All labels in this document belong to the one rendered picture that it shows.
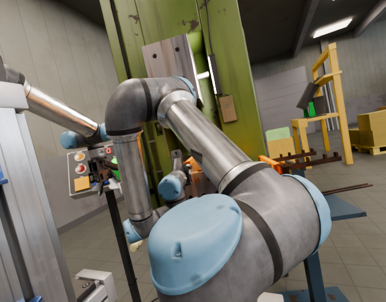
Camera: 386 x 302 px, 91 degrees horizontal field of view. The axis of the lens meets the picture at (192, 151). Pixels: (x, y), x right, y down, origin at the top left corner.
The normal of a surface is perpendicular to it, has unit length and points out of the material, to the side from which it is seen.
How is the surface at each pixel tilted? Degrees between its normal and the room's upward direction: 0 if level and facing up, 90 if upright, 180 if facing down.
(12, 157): 90
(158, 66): 90
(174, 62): 90
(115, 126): 99
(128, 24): 90
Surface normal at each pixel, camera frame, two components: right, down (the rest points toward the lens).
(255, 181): -0.21, -0.60
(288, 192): 0.15, -0.76
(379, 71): -0.38, 0.15
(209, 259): 0.22, -0.03
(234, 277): 0.49, -0.07
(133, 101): 0.30, 0.18
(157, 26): -0.14, 0.11
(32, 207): 0.90, -0.16
